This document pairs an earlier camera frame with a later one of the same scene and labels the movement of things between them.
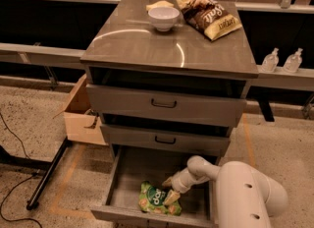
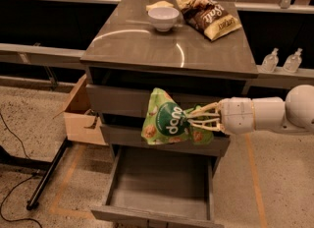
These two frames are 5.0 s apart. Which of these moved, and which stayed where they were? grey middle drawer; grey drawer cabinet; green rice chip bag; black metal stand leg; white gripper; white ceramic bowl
Moved: green rice chip bag; white gripper
Stayed: white ceramic bowl; grey middle drawer; black metal stand leg; grey drawer cabinet
